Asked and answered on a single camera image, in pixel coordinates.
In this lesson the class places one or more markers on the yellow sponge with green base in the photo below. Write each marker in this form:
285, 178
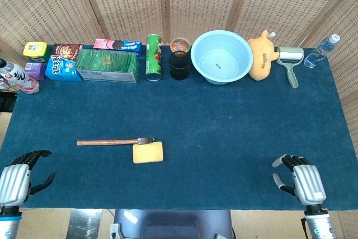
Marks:
147, 152

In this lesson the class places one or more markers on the brown pizza print box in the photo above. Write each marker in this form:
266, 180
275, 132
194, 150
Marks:
67, 51

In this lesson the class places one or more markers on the green cardboard box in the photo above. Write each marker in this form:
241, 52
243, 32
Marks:
107, 64

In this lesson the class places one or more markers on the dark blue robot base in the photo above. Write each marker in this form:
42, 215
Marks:
173, 225

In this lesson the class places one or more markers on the light blue plastic basin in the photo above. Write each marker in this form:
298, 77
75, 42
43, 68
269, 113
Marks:
221, 57

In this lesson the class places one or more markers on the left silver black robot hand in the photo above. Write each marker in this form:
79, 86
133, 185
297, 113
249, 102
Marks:
12, 183

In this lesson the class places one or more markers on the small purple box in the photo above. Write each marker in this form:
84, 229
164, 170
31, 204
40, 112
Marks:
35, 70

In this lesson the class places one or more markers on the black equipment beside table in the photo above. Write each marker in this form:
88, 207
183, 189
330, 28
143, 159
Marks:
7, 102

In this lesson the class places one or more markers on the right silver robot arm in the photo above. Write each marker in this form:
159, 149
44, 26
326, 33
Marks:
319, 222

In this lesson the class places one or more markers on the black mesh pen holder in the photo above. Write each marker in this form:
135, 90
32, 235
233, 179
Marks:
179, 66

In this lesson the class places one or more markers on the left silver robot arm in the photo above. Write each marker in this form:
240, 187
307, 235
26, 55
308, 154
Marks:
9, 226

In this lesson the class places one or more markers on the orange jelly cup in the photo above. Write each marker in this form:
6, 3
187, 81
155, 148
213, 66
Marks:
180, 44

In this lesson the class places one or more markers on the clear water bottle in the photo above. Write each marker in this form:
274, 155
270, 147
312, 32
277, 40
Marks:
319, 53

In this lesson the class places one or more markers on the blue snack box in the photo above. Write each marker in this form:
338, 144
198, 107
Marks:
61, 68

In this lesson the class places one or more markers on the green chips can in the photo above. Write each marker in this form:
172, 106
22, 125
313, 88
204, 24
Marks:
153, 57

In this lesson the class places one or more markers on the yellow plush toy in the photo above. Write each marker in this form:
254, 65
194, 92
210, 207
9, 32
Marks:
261, 57

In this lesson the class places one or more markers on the yellow lid green container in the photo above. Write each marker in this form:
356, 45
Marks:
35, 49

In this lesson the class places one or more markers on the dark blue table cloth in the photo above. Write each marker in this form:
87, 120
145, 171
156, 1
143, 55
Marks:
195, 138

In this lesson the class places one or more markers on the pink blue cookie box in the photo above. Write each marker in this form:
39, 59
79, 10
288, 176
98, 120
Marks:
117, 45

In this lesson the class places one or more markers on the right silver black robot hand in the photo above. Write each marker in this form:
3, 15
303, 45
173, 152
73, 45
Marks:
307, 184

